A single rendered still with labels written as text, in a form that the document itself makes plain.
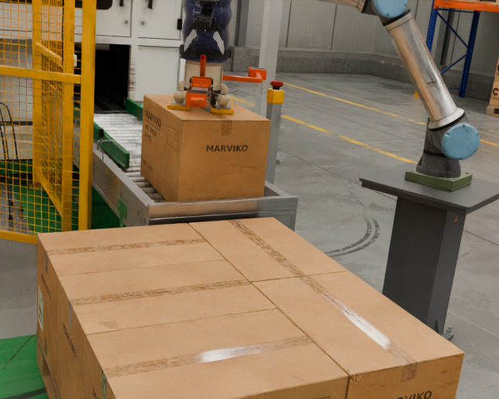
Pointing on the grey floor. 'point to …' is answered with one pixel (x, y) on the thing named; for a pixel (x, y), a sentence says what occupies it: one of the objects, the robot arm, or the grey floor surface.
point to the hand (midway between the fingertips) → (203, 54)
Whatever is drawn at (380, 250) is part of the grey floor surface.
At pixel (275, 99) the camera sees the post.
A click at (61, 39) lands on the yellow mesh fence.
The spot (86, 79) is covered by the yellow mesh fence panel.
